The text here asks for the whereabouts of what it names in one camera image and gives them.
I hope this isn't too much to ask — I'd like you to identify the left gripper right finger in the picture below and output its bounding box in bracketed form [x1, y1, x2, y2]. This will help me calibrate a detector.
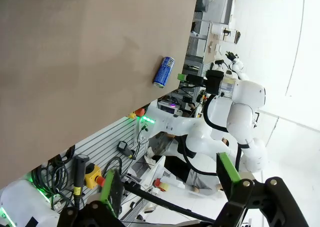
[214, 151, 311, 227]

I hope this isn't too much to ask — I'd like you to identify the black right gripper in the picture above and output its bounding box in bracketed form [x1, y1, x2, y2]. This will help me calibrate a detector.
[177, 69, 225, 96]

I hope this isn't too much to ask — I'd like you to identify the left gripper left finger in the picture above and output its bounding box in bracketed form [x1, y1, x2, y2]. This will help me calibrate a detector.
[56, 168, 126, 227]

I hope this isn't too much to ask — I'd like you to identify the blue and white drink can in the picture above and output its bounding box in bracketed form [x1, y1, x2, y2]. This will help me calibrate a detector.
[152, 56, 176, 89]

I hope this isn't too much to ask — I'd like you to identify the yellow emergency stop box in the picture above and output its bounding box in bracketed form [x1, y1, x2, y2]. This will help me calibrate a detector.
[84, 162, 106, 189]
[128, 107, 146, 120]

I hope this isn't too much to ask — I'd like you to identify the seated person in grey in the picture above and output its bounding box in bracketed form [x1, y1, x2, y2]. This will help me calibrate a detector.
[186, 137, 231, 196]

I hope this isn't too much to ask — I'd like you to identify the metal storage shelf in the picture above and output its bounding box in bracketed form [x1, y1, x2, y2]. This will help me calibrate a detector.
[184, 18, 242, 72]

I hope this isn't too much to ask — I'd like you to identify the black handheld pendant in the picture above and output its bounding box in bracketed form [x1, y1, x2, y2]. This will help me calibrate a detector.
[117, 140, 137, 161]

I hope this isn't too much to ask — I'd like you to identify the grey slatted table panel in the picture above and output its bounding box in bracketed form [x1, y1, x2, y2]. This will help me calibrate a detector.
[48, 115, 151, 214]

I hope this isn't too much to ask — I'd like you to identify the black tripod rod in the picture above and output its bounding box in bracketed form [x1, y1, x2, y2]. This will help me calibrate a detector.
[123, 181, 216, 223]

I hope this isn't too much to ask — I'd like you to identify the black enabling handle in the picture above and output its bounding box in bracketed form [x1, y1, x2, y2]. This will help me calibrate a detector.
[71, 154, 90, 210]

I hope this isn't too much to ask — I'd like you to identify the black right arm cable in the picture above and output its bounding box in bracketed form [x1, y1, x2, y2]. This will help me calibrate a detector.
[178, 94, 243, 177]

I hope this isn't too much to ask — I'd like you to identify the bundle of black cables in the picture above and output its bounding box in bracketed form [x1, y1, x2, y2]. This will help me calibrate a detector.
[31, 145, 76, 211]

